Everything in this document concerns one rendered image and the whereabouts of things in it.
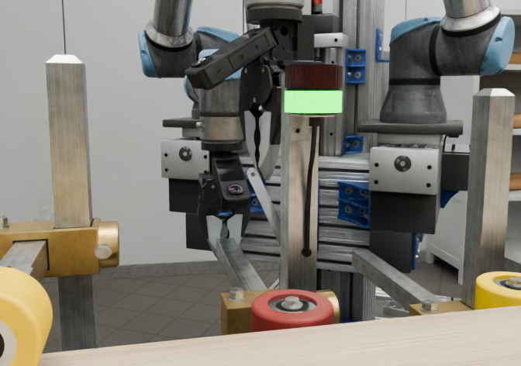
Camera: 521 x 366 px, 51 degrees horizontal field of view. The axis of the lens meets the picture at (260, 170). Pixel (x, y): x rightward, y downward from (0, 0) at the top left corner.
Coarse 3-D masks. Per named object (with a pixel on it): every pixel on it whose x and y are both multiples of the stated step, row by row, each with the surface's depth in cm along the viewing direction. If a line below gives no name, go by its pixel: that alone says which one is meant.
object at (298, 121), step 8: (296, 64) 54; (304, 64) 54; (312, 64) 54; (320, 64) 54; (328, 64) 54; (336, 64) 55; (288, 88) 56; (296, 88) 55; (304, 88) 54; (312, 88) 54; (320, 88) 54; (328, 88) 54; (336, 88) 55; (288, 112) 56; (336, 112) 56; (296, 120) 60; (304, 120) 60; (312, 120) 56; (296, 128) 59; (304, 128) 60; (312, 128) 57; (296, 136) 60; (304, 136) 60; (312, 136) 57; (312, 144) 57; (312, 152) 57; (312, 160) 58; (312, 168) 59; (304, 248) 62; (304, 256) 62
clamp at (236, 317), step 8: (272, 288) 66; (224, 296) 64; (248, 296) 64; (256, 296) 64; (328, 296) 64; (224, 304) 62; (232, 304) 62; (240, 304) 62; (248, 304) 62; (336, 304) 64; (224, 312) 62; (232, 312) 61; (240, 312) 61; (248, 312) 61; (336, 312) 64; (224, 320) 63; (232, 320) 61; (240, 320) 61; (248, 320) 61; (336, 320) 64; (224, 328) 63; (232, 328) 61; (240, 328) 61; (248, 328) 61
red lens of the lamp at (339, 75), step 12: (288, 72) 55; (300, 72) 54; (312, 72) 53; (324, 72) 54; (336, 72) 54; (288, 84) 55; (300, 84) 54; (312, 84) 54; (324, 84) 54; (336, 84) 55
